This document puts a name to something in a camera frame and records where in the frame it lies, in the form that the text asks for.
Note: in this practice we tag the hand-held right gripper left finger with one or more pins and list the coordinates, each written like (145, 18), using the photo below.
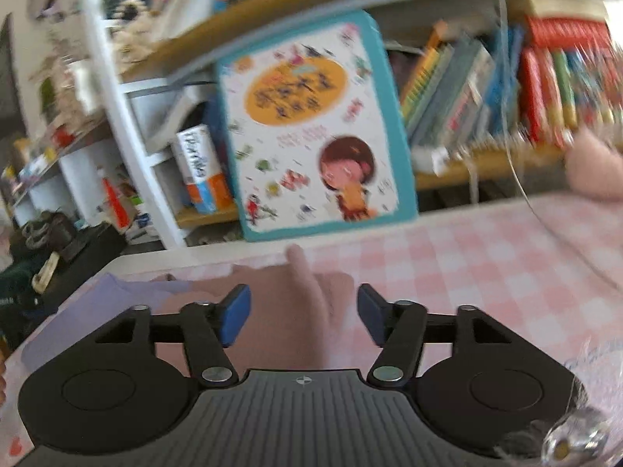
(238, 314)

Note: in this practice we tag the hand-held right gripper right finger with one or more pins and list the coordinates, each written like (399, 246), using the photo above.
(370, 314)

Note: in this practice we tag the pink and purple sweater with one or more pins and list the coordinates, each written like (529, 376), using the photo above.
(287, 316)

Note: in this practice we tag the pink checked desk mat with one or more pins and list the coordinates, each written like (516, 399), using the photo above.
(462, 272)

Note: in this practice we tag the blue and white box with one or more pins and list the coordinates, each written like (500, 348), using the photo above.
(202, 170)

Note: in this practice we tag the white charger plug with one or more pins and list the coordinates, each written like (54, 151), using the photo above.
(433, 160)

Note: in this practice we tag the large teal children's book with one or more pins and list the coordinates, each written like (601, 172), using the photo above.
(311, 131)

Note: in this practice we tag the white shelf unit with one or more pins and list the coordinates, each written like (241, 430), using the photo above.
(124, 121)

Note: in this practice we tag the clear plastic wrap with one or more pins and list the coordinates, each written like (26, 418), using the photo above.
(594, 399)

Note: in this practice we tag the row of thin children's books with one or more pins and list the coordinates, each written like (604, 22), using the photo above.
(452, 87)

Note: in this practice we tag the pink plush toy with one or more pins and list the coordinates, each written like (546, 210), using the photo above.
(596, 165)

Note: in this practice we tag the thick red dictionary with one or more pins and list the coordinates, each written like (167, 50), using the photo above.
(533, 92)

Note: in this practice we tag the wooden bookshelf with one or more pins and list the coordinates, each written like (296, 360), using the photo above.
(292, 14)

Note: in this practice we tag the flat red book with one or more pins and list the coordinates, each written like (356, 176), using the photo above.
(567, 31)

